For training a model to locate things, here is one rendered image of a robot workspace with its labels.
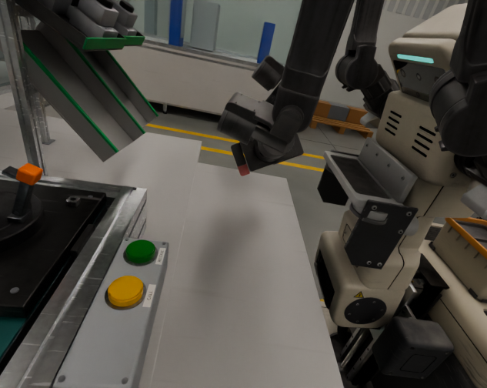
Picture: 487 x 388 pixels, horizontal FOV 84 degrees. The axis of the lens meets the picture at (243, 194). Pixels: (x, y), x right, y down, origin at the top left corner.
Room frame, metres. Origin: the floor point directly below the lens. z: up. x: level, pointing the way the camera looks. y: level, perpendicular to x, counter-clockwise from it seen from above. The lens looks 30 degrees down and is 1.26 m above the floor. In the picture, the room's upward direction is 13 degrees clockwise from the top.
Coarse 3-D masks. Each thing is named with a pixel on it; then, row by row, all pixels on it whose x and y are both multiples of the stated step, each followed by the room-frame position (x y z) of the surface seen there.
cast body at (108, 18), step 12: (84, 0) 0.54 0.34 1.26; (96, 0) 0.54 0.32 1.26; (108, 0) 0.56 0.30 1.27; (72, 12) 0.54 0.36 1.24; (84, 12) 0.54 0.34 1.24; (96, 12) 0.53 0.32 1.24; (108, 12) 0.55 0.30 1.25; (72, 24) 0.54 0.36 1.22; (84, 24) 0.53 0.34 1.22; (96, 24) 0.53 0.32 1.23; (108, 24) 0.56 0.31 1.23; (96, 36) 0.53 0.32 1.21; (108, 36) 0.55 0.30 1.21
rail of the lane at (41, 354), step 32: (128, 192) 0.43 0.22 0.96; (128, 224) 0.35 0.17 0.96; (96, 256) 0.27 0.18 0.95; (64, 288) 0.21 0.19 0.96; (96, 288) 0.22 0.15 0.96; (64, 320) 0.17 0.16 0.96; (32, 352) 0.13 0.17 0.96; (64, 352) 0.14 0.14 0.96; (0, 384) 0.10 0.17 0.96; (32, 384) 0.11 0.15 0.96
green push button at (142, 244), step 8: (136, 240) 0.30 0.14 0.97; (144, 240) 0.30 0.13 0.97; (128, 248) 0.28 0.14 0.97; (136, 248) 0.29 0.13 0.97; (144, 248) 0.29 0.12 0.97; (152, 248) 0.29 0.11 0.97; (128, 256) 0.27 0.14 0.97; (136, 256) 0.27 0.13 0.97; (144, 256) 0.27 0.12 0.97; (152, 256) 0.28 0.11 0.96
